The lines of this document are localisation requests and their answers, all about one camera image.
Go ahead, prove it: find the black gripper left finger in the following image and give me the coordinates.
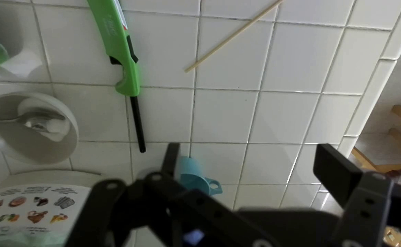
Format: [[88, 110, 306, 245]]
[[161, 141, 183, 182]]

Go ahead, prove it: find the metal spoon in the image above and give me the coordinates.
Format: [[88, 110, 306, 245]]
[[0, 110, 69, 138]]

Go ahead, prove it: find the blue cup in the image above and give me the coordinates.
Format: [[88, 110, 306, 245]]
[[177, 154, 224, 197]]

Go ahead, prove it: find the green stick lighter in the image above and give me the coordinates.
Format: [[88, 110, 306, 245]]
[[87, 0, 147, 153]]

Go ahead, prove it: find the white rice cooker green lid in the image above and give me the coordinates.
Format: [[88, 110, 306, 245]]
[[0, 169, 94, 247]]

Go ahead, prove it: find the wooden chopstick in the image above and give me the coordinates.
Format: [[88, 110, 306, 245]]
[[184, 0, 284, 72]]

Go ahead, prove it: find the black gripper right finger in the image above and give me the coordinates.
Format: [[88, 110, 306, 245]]
[[313, 142, 364, 207]]

